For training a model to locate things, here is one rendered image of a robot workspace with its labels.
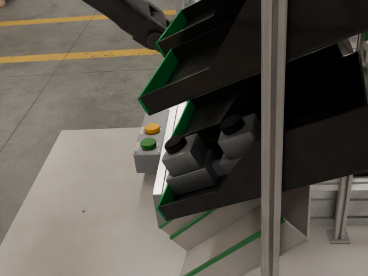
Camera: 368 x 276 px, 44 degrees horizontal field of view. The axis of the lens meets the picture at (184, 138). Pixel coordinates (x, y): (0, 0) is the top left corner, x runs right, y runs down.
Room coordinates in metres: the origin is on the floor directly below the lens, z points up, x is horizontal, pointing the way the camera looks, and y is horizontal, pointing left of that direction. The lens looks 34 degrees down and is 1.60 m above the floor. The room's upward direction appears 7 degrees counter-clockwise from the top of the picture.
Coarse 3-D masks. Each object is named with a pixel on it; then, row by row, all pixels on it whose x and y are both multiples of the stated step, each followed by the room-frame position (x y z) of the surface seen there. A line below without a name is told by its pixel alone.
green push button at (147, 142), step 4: (144, 140) 0.95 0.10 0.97; (148, 140) 0.95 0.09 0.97; (152, 140) 0.94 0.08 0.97; (140, 144) 0.94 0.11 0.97; (144, 144) 0.93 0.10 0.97; (148, 144) 0.93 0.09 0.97; (152, 144) 0.93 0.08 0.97; (156, 144) 0.94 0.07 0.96; (144, 148) 0.92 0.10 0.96; (148, 148) 0.92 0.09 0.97; (152, 148) 0.92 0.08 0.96
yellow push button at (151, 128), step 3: (150, 123) 1.03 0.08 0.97; (153, 123) 1.02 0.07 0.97; (156, 123) 1.02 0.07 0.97; (147, 126) 1.01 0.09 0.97; (150, 126) 1.01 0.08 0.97; (153, 126) 1.01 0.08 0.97; (156, 126) 1.01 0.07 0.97; (159, 126) 1.01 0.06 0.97; (147, 129) 1.00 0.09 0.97; (150, 129) 1.00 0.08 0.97; (153, 129) 0.99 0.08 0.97; (156, 129) 1.00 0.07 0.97; (159, 129) 1.00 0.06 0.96; (147, 132) 0.99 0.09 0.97; (150, 132) 0.99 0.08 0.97; (153, 132) 0.99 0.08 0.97; (156, 132) 0.99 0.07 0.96
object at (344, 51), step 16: (336, 48) 0.51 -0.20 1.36; (352, 48) 0.62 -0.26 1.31; (288, 64) 0.53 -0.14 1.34; (304, 64) 0.52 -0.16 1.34; (320, 64) 0.52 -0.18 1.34; (240, 80) 0.68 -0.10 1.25; (256, 80) 0.54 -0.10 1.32; (208, 96) 0.69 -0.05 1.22; (224, 96) 0.68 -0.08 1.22; (240, 96) 0.55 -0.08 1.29; (256, 96) 0.54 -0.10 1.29; (192, 112) 0.68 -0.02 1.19; (208, 112) 0.66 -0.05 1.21; (224, 112) 0.63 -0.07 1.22; (240, 112) 0.55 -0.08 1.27; (176, 128) 0.62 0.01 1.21; (192, 128) 0.63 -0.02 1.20; (208, 128) 0.56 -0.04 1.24
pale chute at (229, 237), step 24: (288, 192) 0.49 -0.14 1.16; (216, 216) 0.54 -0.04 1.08; (240, 216) 0.53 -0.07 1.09; (288, 216) 0.44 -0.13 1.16; (192, 240) 0.55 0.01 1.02; (216, 240) 0.52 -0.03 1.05; (240, 240) 0.47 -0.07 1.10; (288, 240) 0.38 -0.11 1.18; (192, 264) 0.51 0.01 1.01; (216, 264) 0.41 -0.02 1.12; (240, 264) 0.40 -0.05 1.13
